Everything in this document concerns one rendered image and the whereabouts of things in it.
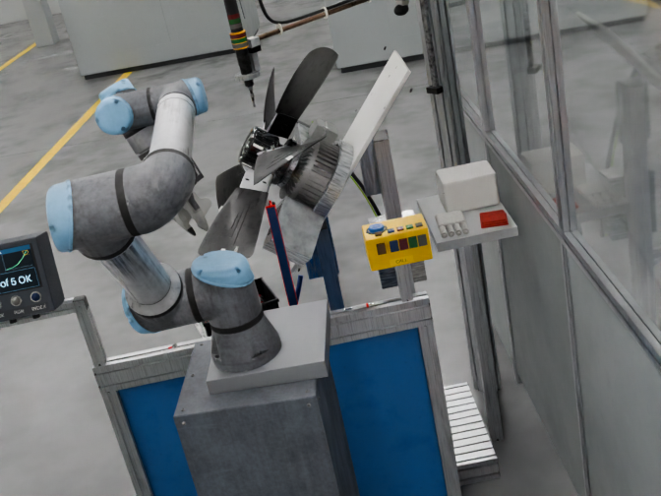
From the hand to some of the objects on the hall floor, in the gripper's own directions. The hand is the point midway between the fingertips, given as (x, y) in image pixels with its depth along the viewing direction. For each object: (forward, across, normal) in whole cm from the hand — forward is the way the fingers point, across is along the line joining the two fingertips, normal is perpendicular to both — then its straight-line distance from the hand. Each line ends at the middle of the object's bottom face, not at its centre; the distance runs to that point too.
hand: (196, 229), depth 208 cm
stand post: (+122, +58, -81) cm, 157 cm away
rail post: (+102, +90, +12) cm, 136 cm away
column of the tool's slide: (+126, +57, -118) cm, 182 cm away
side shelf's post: (+129, +42, -92) cm, 164 cm away
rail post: (+130, +29, -42) cm, 140 cm away
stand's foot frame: (+118, +68, -72) cm, 154 cm away
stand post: (+114, +75, -66) cm, 152 cm away
